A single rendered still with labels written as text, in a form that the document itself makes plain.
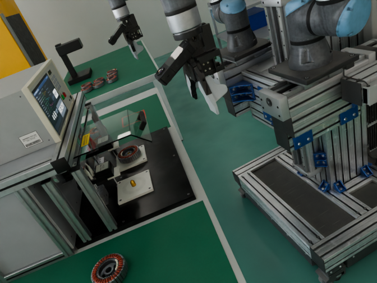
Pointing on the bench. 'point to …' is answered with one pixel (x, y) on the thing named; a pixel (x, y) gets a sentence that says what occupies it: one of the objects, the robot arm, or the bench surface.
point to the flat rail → (84, 126)
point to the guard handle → (142, 120)
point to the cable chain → (67, 177)
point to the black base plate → (170, 162)
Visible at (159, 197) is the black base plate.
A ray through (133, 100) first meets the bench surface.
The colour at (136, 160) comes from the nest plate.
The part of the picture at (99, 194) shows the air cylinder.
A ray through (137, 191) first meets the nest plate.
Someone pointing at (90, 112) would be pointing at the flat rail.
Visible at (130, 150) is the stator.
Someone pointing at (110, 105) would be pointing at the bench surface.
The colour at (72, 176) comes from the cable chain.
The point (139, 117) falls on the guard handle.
